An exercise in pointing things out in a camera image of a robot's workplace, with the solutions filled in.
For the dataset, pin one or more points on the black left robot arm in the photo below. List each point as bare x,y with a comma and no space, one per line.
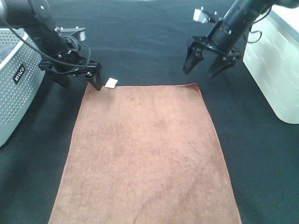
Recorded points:
32,22

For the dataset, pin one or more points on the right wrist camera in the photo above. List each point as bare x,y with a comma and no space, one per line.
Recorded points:
202,16

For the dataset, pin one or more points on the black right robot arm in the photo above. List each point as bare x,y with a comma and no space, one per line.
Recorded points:
247,11

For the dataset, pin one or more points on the brown towel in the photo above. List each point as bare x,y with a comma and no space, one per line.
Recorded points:
145,155

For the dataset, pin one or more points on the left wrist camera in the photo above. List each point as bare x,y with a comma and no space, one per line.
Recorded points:
76,32

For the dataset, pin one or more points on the grey towel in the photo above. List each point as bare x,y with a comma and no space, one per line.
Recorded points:
5,50

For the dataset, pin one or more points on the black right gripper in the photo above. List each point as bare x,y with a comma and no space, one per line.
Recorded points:
220,40

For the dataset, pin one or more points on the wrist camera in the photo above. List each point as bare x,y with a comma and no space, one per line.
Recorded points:
76,32
202,16

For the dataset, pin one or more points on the white towel label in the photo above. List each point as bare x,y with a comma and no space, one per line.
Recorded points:
111,83

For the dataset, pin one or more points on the white plastic bin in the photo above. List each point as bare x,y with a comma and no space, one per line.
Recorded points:
272,58

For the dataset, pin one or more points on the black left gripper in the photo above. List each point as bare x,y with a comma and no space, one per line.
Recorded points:
74,60

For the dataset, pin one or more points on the black table cloth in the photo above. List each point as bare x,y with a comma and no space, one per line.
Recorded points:
144,42

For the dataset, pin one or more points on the grey perforated plastic basket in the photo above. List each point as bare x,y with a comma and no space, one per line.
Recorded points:
20,79

